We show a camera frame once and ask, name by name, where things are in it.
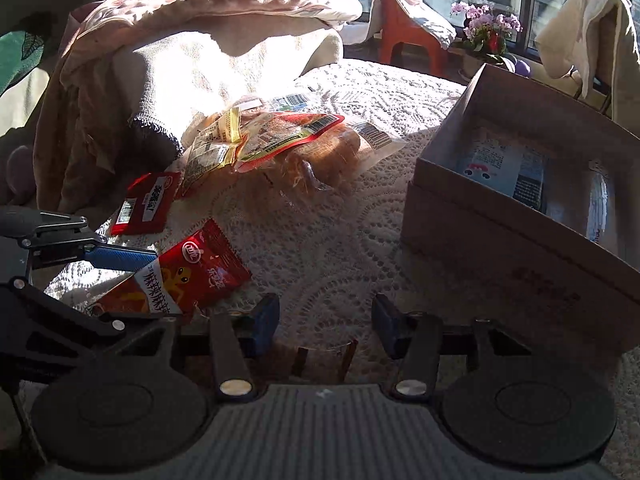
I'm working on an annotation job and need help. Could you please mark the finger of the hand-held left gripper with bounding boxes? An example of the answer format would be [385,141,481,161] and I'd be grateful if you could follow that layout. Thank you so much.
[0,279,183,361]
[27,212,159,274]

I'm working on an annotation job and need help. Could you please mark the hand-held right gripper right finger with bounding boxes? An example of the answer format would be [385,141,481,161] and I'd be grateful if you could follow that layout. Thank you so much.
[372,293,534,403]

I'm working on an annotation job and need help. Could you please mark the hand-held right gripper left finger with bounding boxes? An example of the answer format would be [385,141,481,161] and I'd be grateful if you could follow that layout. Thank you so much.
[102,293,281,403]

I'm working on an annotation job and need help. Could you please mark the large red snack packet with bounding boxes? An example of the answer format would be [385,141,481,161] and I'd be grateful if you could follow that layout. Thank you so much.
[89,218,252,322]

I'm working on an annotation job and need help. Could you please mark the cardboard box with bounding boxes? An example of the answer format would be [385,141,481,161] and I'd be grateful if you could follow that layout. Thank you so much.
[400,62,640,368]

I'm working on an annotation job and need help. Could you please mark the small red snack packet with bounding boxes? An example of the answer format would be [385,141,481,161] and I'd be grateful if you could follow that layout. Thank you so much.
[110,171,182,237]

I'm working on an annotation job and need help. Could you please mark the white lace bedspread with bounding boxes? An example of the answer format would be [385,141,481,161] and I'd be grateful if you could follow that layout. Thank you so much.
[45,57,640,461]

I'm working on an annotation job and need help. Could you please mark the bread in clear bag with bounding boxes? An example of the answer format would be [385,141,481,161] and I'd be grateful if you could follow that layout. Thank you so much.
[260,121,407,196]

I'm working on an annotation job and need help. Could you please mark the green leaf print pillow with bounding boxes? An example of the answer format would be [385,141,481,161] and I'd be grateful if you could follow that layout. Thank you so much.
[0,27,47,97]

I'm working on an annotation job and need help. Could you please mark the red and yellow snack packet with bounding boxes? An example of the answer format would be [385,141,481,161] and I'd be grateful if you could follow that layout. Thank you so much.
[235,112,346,174]

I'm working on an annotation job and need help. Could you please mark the white and blue packet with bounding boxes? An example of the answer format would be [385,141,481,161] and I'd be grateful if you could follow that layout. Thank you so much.
[459,129,547,212]

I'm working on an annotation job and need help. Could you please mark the cream knitted blanket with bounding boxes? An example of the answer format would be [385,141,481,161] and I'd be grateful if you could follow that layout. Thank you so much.
[111,25,344,158]

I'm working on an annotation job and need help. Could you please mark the clear packet with barcode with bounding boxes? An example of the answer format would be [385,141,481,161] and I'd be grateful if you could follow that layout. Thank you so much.
[267,91,312,112]

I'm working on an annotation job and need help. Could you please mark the clear plastic packet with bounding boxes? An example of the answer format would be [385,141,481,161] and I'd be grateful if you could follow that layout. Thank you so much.
[584,160,617,247]

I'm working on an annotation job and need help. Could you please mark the orange stool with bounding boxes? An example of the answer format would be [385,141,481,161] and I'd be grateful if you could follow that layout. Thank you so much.
[378,0,448,77]

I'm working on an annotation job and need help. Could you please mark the pink potted flowers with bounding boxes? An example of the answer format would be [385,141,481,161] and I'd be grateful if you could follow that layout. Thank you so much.
[449,1,523,68]

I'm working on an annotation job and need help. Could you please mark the white cloth on stool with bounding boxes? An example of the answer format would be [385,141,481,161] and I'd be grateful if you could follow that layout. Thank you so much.
[366,0,457,51]

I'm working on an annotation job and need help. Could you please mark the cream cloth on chair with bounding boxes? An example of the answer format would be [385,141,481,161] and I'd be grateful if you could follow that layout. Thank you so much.
[535,0,635,81]

